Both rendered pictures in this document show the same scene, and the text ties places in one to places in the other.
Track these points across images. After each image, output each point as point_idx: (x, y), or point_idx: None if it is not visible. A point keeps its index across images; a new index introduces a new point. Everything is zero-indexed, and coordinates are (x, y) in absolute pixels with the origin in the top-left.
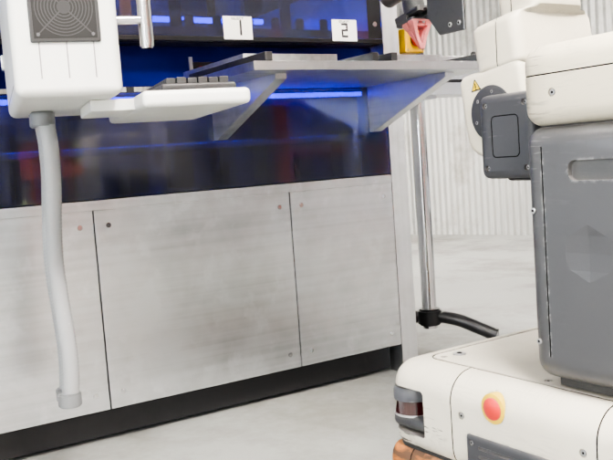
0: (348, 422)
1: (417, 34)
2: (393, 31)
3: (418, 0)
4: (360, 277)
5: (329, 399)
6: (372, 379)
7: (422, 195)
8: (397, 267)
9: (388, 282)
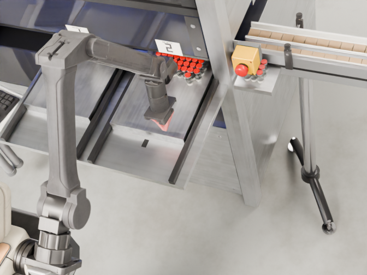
0: (145, 233)
1: (157, 123)
2: (220, 55)
3: (153, 106)
4: (205, 161)
5: (177, 199)
6: (224, 196)
7: (302, 122)
8: (236, 167)
9: (228, 171)
